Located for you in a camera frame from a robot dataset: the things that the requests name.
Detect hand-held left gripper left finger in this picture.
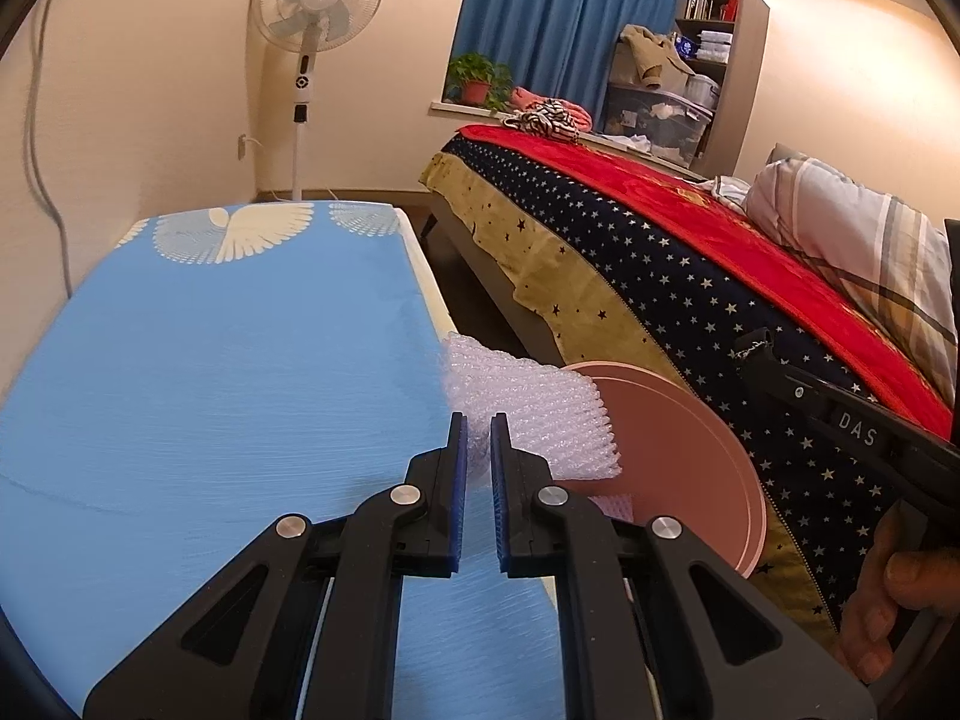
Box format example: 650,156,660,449
82,412,470,720

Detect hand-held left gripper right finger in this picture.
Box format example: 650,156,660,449
489,412,878,720

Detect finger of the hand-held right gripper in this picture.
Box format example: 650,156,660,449
733,328,818,425

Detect white foam net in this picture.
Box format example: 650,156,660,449
439,331,638,520

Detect pink plastic bucket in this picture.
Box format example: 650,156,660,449
559,361,767,580

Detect person's right hand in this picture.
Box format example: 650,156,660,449
836,506,960,683

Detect bed with star blanket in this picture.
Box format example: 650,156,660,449
418,131,938,631

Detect plaid pillow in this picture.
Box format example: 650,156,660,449
742,152,957,391

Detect white cloth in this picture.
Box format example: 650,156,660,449
709,175,755,211

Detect red blanket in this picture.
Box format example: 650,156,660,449
459,122,953,440

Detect clear storage box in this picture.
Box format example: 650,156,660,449
604,82,713,170

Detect striped clothes on windowsill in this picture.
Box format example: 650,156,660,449
510,86,593,128

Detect tan jacket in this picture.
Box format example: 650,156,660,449
621,25,698,91

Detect potted green plant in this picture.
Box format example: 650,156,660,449
446,52,515,112

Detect blue curtain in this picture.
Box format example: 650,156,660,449
448,0,683,136

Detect wall shelf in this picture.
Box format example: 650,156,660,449
675,0,743,91

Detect grey wall cable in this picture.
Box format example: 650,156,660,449
22,0,76,301

